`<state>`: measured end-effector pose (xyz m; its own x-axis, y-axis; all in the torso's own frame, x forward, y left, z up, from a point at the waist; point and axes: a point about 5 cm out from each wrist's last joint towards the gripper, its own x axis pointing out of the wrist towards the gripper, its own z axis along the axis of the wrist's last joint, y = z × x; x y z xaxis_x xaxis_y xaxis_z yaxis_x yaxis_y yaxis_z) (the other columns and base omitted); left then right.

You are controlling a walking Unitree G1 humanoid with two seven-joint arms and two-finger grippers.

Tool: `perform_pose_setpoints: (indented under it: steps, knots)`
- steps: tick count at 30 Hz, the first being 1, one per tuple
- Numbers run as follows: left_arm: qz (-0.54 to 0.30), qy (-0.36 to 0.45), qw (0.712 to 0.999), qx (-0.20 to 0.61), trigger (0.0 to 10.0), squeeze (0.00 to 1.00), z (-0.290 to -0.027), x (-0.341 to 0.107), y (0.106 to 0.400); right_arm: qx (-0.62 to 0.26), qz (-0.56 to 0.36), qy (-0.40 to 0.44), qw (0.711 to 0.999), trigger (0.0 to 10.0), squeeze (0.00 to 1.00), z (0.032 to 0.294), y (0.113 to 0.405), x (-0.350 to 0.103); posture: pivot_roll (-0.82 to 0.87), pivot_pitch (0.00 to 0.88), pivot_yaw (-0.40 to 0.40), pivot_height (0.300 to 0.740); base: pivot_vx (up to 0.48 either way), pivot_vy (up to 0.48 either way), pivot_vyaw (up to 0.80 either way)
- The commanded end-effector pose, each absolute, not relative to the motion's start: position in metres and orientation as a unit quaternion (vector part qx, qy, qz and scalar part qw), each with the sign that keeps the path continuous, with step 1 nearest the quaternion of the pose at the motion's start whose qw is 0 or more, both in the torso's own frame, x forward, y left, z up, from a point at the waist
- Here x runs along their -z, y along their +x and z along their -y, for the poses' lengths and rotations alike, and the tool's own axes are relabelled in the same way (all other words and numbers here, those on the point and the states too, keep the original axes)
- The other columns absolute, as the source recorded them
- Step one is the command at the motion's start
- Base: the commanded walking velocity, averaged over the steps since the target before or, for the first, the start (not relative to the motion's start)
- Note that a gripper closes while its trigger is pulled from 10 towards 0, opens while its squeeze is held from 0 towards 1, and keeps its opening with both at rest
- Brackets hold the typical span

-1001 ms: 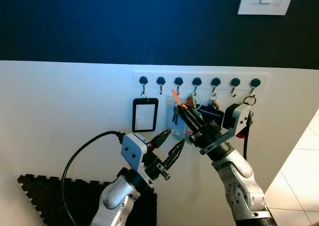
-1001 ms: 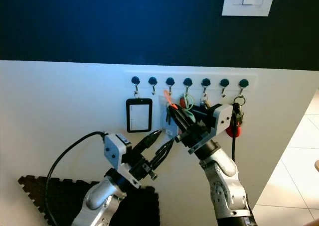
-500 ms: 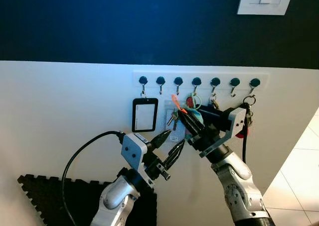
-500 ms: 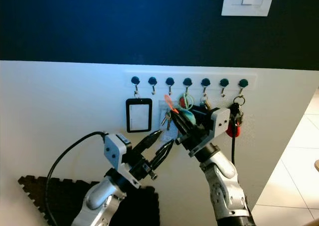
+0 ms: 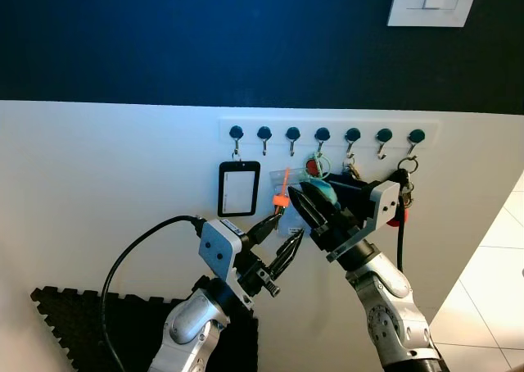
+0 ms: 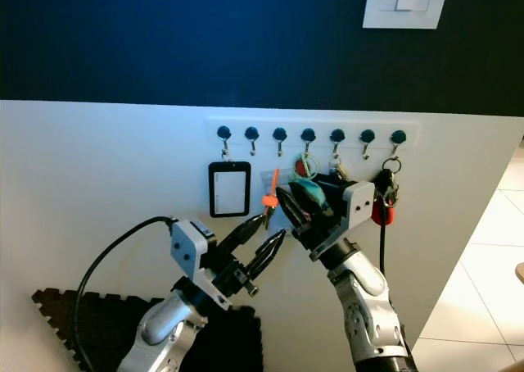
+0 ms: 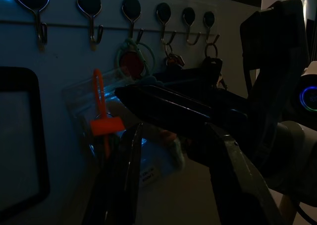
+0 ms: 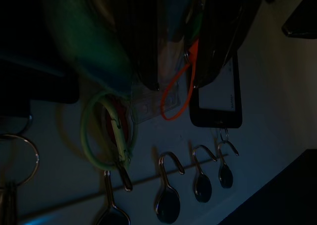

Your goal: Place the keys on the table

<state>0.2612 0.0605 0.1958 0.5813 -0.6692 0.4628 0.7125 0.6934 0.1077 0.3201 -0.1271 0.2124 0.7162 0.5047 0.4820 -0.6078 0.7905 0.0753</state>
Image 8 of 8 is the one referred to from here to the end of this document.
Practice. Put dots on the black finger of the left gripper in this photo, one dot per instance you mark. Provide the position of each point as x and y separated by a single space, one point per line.
304 24

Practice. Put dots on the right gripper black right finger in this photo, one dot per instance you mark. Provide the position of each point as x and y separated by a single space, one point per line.
218 31

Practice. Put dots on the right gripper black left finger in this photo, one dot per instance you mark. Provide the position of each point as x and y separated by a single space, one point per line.
143 36

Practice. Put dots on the white wall hook rail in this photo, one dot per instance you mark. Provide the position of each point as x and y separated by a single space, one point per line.
141 200

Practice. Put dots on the black badge card holder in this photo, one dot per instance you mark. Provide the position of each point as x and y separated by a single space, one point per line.
215 122

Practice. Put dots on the clear card holder with keys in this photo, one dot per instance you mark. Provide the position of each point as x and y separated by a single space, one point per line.
171 59

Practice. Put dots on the blue-capped metal wall hook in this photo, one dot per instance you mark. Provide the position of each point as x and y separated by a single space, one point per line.
168 207
226 176
109 190
203 190

